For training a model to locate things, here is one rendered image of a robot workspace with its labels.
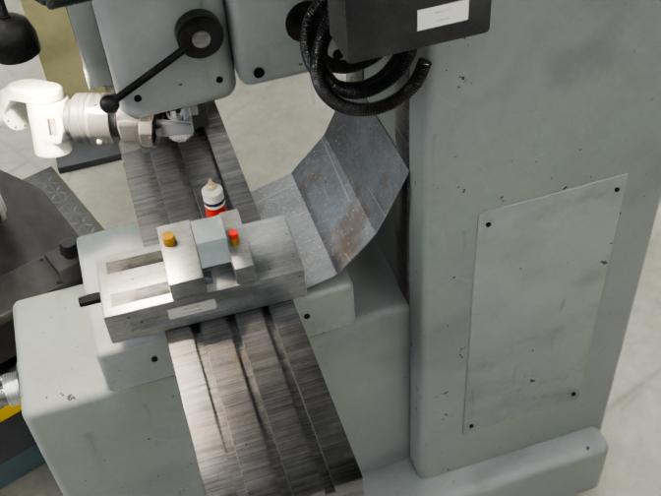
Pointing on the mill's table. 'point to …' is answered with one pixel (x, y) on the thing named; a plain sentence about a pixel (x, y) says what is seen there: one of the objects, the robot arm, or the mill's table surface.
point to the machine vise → (147, 290)
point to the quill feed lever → (196, 19)
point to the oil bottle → (213, 199)
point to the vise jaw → (182, 262)
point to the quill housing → (195, 93)
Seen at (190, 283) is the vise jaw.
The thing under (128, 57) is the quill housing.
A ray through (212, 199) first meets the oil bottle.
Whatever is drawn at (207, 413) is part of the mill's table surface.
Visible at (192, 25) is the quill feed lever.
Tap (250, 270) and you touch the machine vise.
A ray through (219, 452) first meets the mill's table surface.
